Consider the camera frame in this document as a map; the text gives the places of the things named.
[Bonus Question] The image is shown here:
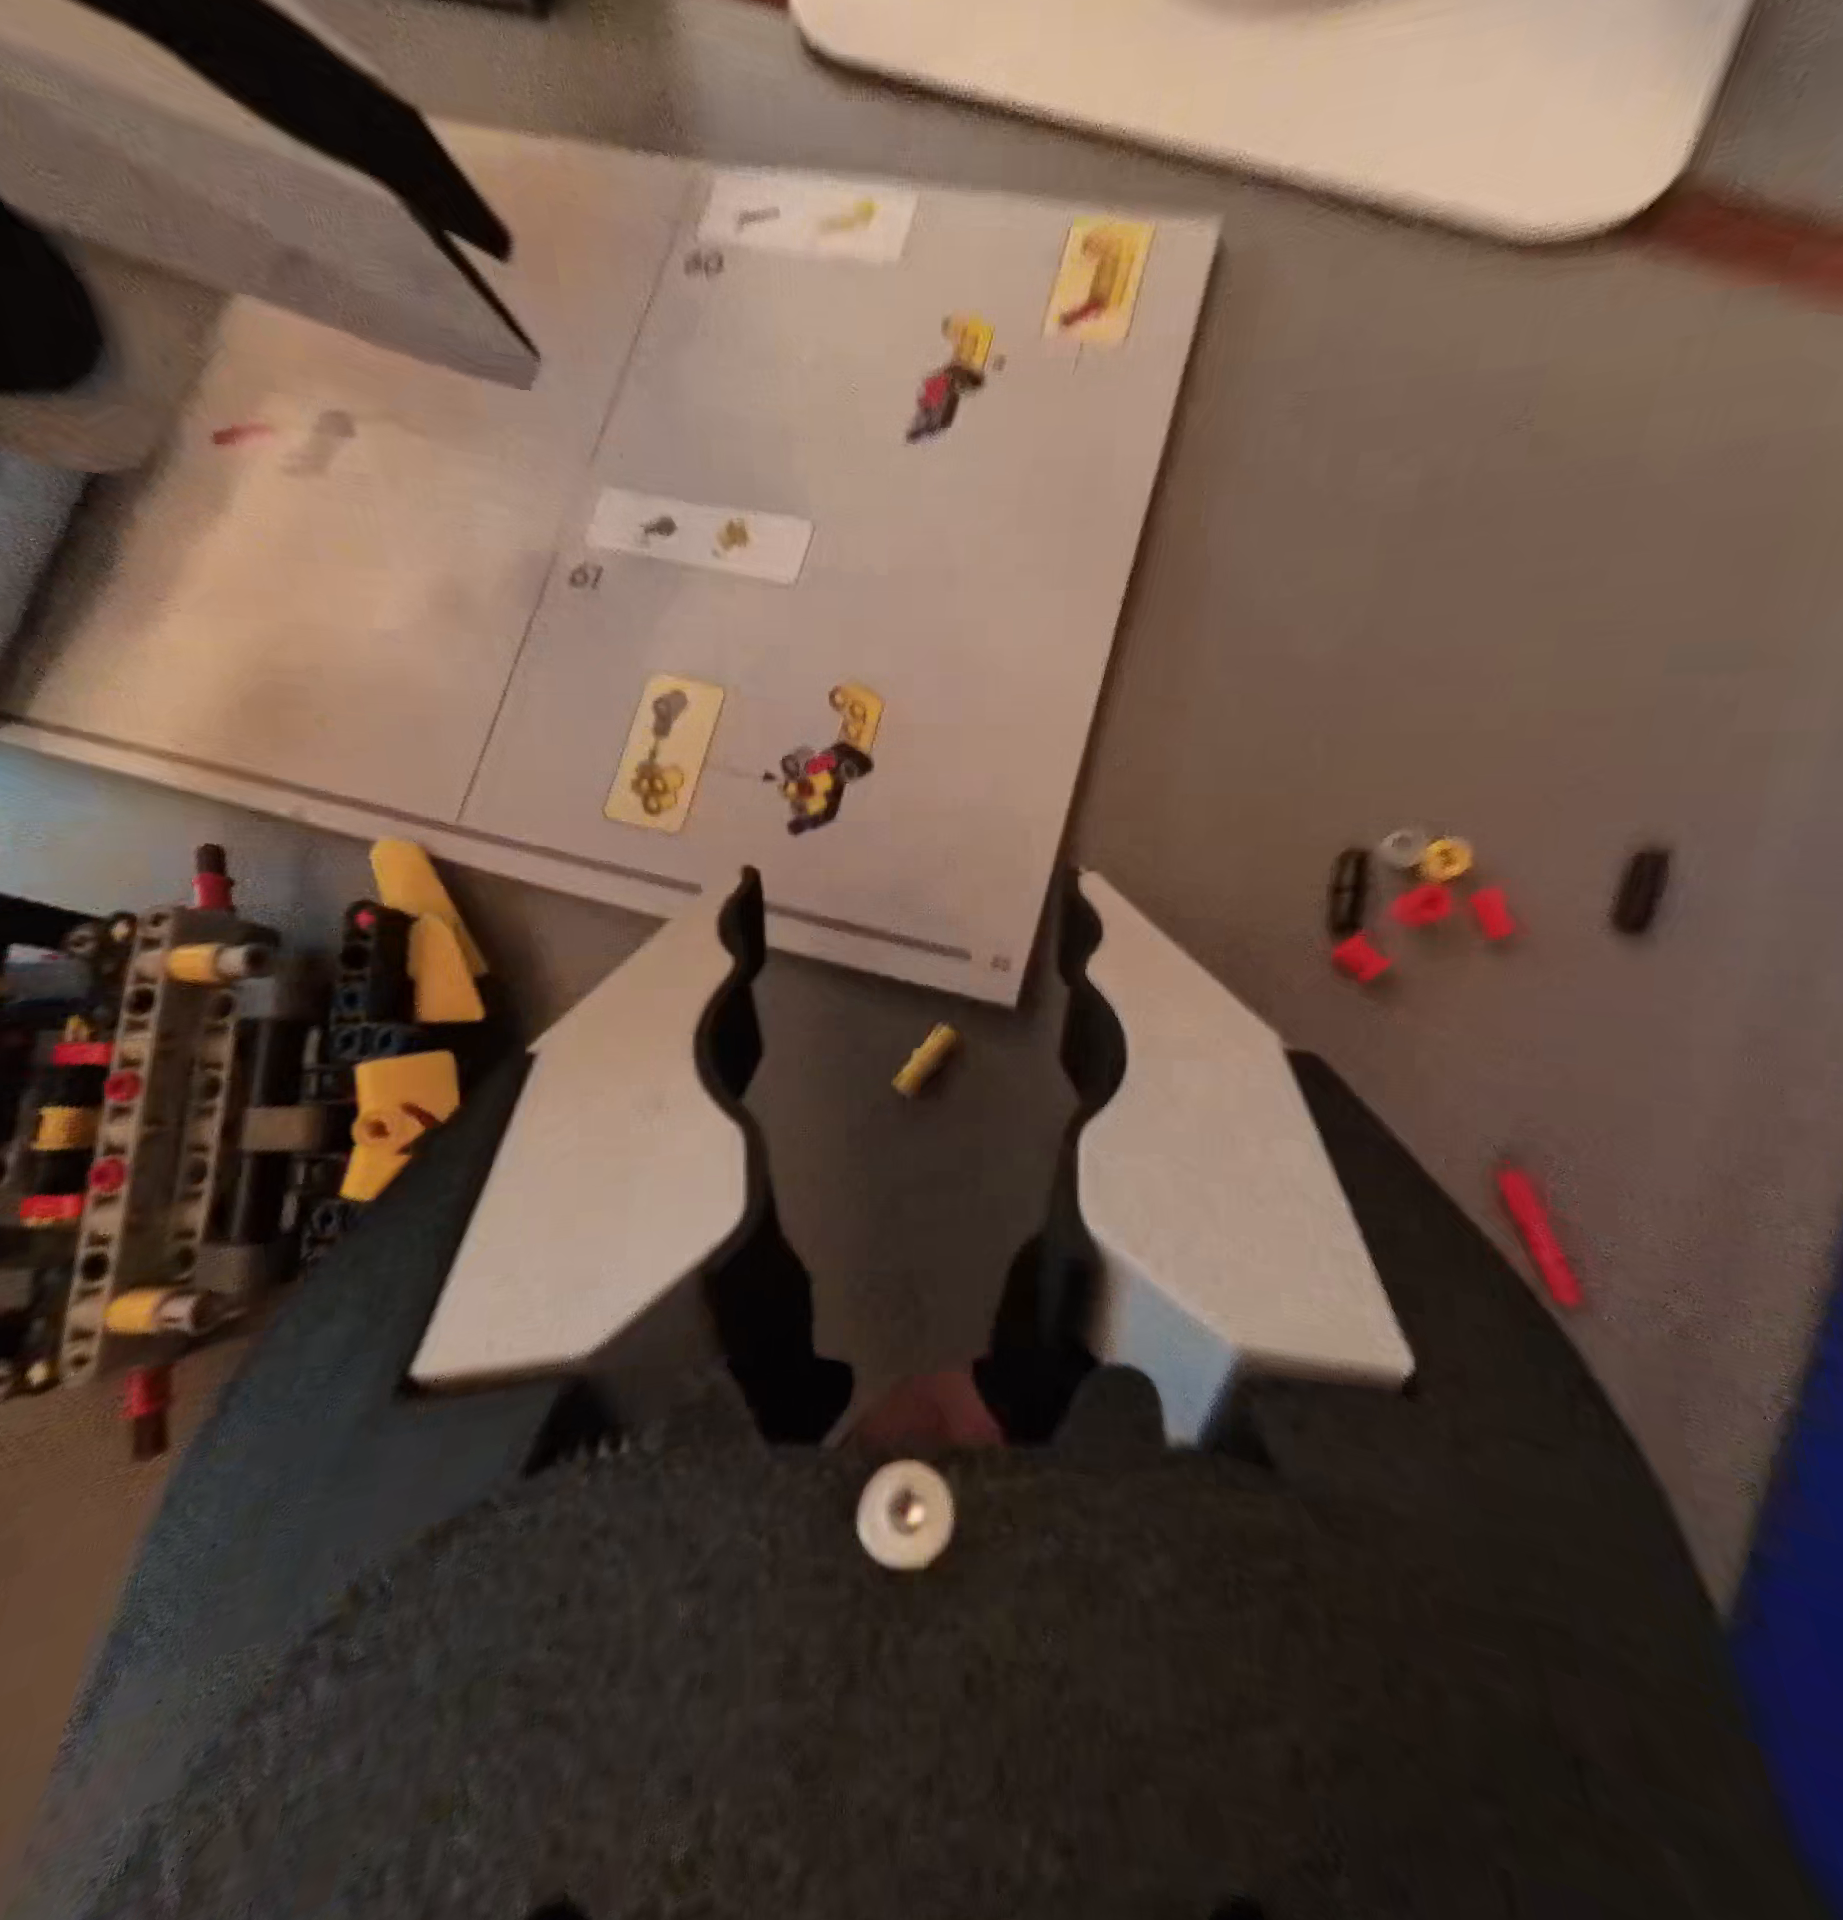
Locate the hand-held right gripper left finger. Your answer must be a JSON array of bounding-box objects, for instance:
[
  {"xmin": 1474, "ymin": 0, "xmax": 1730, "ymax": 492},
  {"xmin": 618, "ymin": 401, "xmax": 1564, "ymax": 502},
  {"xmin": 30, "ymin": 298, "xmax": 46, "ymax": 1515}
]
[{"xmin": 408, "ymin": 868, "xmax": 859, "ymax": 1449}]

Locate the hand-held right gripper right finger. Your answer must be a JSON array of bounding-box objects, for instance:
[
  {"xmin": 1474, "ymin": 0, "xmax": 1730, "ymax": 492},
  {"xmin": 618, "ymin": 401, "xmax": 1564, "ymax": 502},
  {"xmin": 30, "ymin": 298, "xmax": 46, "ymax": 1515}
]
[{"xmin": 967, "ymin": 868, "xmax": 1419, "ymax": 1449}]

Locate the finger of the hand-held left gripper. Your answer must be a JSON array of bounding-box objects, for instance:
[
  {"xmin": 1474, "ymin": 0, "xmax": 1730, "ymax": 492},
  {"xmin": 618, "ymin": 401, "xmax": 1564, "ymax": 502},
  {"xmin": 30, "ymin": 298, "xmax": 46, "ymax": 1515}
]
[{"xmin": 0, "ymin": 0, "xmax": 546, "ymax": 394}]

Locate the lego car chassis model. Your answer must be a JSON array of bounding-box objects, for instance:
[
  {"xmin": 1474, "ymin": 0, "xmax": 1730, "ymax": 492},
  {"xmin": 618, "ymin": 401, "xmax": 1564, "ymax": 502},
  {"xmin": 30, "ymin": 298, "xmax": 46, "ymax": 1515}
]
[{"xmin": 0, "ymin": 839, "xmax": 497, "ymax": 1406}]

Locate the lego instruction booklet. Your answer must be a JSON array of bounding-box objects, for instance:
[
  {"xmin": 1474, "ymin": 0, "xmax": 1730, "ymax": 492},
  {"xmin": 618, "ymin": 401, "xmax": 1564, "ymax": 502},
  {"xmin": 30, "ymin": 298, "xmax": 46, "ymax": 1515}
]
[{"xmin": 0, "ymin": 127, "xmax": 1221, "ymax": 1012}]

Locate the blue plastic bin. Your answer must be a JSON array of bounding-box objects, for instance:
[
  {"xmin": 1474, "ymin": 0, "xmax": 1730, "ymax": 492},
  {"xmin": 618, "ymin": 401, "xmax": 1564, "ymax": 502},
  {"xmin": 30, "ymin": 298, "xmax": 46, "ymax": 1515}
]
[{"xmin": 1730, "ymin": 1102, "xmax": 1843, "ymax": 1920}]

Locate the white board stand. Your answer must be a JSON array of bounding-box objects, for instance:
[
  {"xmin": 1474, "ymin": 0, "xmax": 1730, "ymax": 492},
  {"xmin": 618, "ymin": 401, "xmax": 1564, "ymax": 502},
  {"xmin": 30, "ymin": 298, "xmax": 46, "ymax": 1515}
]
[{"xmin": 787, "ymin": 0, "xmax": 1761, "ymax": 245}]

